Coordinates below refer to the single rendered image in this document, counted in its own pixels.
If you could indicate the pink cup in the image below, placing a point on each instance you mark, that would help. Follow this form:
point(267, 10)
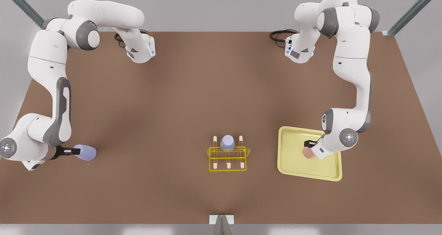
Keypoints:
point(308, 153)

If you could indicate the lavender cup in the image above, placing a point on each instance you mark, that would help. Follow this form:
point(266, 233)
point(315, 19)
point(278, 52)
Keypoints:
point(227, 142)
point(86, 153)

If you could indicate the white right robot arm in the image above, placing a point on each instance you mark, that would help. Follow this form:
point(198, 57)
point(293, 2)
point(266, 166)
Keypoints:
point(48, 76)

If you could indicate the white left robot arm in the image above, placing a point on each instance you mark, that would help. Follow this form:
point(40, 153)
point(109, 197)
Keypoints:
point(352, 62)

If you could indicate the yellow tray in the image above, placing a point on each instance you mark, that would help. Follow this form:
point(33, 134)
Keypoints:
point(293, 162)

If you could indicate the silver frame post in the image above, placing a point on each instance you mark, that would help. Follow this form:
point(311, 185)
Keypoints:
point(24, 5)
point(411, 12)
point(221, 224)

